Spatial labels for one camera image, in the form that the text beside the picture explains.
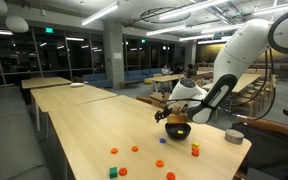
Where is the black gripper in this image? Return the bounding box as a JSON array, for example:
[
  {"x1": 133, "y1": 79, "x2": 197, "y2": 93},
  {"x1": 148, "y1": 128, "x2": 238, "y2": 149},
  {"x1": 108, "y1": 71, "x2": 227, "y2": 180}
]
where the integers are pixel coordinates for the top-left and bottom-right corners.
[{"x1": 154, "y1": 107, "x2": 172, "y2": 122}]

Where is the orange disc mid table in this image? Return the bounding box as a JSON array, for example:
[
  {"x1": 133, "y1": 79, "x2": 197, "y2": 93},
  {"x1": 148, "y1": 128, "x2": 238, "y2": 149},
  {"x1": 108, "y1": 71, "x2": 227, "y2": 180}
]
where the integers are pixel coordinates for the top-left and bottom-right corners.
[{"x1": 131, "y1": 146, "x2": 139, "y2": 152}]

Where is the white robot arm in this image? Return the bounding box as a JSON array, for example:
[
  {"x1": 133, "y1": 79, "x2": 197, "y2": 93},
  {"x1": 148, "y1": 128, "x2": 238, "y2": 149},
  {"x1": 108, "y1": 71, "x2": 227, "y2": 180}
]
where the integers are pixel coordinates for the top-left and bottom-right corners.
[{"x1": 154, "y1": 12, "x2": 288, "y2": 124}]

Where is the black bowl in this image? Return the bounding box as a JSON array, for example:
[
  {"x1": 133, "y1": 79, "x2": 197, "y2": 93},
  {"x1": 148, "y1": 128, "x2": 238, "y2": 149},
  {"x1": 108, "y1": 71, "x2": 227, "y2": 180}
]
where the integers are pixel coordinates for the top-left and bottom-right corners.
[{"x1": 165, "y1": 123, "x2": 191, "y2": 140}]

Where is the yellow square block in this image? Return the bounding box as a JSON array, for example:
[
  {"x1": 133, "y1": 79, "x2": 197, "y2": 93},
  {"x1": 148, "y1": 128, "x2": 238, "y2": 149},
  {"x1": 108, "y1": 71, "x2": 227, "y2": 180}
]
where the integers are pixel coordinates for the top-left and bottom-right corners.
[{"x1": 192, "y1": 142, "x2": 199, "y2": 147}]

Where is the large red-orange disc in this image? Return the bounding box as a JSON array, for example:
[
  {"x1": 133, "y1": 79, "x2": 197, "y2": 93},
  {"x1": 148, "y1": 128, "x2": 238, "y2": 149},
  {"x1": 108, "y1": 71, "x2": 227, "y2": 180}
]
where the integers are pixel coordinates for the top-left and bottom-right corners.
[{"x1": 155, "y1": 160, "x2": 164, "y2": 167}]

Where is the red-orange disc beside block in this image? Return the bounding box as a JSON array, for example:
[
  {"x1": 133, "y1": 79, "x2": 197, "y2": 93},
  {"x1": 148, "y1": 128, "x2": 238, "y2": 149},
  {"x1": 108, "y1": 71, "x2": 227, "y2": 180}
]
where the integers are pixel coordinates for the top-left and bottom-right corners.
[{"x1": 191, "y1": 151, "x2": 199, "y2": 156}]

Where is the orange disc near gripper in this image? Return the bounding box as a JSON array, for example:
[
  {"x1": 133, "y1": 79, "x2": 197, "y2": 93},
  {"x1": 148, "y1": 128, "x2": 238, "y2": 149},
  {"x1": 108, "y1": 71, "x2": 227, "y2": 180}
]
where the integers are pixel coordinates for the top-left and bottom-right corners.
[{"x1": 111, "y1": 148, "x2": 118, "y2": 154}]

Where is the red-orange disc far edge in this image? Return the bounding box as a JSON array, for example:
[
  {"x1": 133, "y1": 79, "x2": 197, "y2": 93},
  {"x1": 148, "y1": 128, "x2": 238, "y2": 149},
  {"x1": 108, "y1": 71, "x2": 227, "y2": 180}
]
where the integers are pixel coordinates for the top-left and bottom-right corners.
[{"x1": 167, "y1": 172, "x2": 176, "y2": 180}]

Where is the orange disc beside green block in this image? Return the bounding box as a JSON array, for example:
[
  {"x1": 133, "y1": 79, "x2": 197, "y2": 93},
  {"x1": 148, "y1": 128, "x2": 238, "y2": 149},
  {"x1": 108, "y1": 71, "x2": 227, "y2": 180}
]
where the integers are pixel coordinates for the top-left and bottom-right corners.
[{"x1": 119, "y1": 168, "x2": 128, "y2": 176}]

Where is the green square block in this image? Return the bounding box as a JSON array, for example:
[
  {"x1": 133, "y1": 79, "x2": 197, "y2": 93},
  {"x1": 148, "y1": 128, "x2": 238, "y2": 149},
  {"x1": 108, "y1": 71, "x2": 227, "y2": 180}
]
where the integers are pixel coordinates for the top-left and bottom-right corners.
[{"x1": 109, "y1": 167, "x2": 118, "y2": 178}]

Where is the white plate far table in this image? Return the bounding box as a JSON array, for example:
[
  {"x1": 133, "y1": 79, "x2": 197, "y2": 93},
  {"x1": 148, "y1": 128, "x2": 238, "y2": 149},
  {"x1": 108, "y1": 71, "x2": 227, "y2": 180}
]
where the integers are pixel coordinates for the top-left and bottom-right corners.
[{"x1": 70, "y1": 83, "x2": 85, "y2": 88}]

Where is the grey bench sofa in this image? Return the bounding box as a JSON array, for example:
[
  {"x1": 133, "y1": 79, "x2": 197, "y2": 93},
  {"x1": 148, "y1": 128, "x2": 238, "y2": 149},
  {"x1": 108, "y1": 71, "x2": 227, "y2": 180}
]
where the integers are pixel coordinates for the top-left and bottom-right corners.
[{"x1": 0, "y1": 86, "x2": 52, "y2": 180}]

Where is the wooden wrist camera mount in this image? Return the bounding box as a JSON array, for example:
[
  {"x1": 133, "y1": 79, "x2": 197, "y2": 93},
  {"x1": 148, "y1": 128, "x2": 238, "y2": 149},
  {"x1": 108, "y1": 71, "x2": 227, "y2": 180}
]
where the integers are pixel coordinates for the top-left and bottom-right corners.
[{"x1": 167, "y1": 107, "x2": 188, "y2": 124}]

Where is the grey duct tape roll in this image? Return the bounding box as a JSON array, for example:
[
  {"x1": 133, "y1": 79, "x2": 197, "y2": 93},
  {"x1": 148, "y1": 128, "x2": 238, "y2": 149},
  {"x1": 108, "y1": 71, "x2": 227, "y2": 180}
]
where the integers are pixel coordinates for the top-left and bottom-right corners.
[{"x1": 225, "y1": 129, "x2": 244, "y2": 145}]

